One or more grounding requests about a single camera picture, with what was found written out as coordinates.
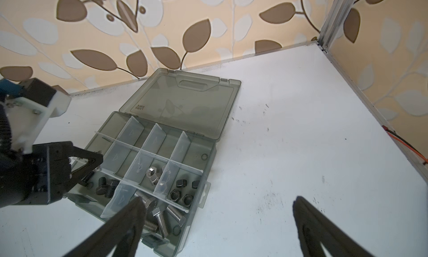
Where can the silver hex bolt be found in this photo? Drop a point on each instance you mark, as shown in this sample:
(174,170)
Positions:
(149,201)

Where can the red black multimeter leads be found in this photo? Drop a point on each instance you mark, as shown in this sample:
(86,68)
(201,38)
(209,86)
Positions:
(396,137)

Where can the aluminium frame post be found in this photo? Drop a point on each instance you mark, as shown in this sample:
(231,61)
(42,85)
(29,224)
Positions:
(334,20)

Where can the black hex bolt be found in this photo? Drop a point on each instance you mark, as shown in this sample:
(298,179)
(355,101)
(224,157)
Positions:
(102,186)
(111,187)

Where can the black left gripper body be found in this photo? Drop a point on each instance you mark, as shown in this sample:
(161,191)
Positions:
(26,167)

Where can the grey plastic organizer box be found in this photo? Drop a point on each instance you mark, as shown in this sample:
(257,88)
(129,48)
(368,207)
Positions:
(174,122)

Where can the pile of silver nuts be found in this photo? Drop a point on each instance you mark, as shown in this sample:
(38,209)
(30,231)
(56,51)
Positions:
(154,174)

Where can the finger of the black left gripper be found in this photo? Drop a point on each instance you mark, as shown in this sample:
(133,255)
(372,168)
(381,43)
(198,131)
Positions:
(94,160)

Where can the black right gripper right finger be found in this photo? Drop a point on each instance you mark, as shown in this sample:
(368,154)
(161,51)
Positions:
(318,235)

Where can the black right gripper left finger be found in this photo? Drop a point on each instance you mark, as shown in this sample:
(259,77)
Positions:
(119,236)

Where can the black hex nut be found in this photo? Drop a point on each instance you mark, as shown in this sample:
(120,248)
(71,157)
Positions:
(181,183)

